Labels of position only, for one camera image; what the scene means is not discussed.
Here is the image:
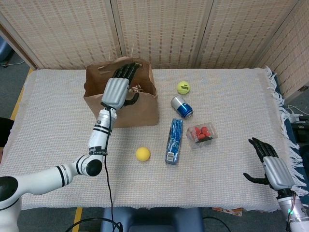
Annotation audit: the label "bamboo folding screen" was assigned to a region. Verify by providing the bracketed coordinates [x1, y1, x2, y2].
[0, 0, 309, 100]

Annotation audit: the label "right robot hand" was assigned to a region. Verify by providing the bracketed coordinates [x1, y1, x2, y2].
[243, 137, 295, 193]

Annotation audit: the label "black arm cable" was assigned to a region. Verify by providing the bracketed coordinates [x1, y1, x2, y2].
[61, 102, 124, 232]

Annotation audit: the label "white woven tablecloth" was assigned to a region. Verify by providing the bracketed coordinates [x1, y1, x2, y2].
[0, 65, 305, 213]

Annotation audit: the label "orange packet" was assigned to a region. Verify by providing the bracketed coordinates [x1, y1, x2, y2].
[211, 207, 243, 217]

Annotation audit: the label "yellow foam ball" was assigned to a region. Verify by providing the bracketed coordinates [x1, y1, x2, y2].
[136, 146, 152, 161]

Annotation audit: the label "blue silver drink can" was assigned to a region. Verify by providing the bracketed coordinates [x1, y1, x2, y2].
[170, 95, 194, 119]

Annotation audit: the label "yellow tennis ball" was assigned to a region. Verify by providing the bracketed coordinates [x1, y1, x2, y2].
[177, 81, 191, 95]

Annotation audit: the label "blue rectangular box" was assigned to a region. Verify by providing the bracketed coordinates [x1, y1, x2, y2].
[165, 118, 184, 165]

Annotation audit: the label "black floor cable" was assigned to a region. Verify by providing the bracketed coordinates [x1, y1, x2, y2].
[202, 216, 230, 232]

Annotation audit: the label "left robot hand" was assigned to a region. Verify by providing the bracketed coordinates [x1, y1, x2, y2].
[100, 62, 140, 110]

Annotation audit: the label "blue round object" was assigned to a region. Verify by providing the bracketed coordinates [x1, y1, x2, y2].
[0, 36, 13, 65]

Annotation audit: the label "white power strip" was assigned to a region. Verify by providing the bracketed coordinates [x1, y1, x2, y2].
[288, 113, 305, 123]

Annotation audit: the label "blue chair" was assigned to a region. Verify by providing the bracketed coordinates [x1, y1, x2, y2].
[100, 206, 203, 232]

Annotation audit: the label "black box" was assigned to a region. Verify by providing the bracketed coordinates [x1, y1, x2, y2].
[291, 122, 309, 143]

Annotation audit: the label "clear box with red pieces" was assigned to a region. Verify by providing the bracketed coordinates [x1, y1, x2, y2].
[186, 121, 218, 150]

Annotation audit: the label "brown paper bag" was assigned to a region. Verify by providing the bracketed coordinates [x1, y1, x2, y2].
[84, 44, 159, 129]

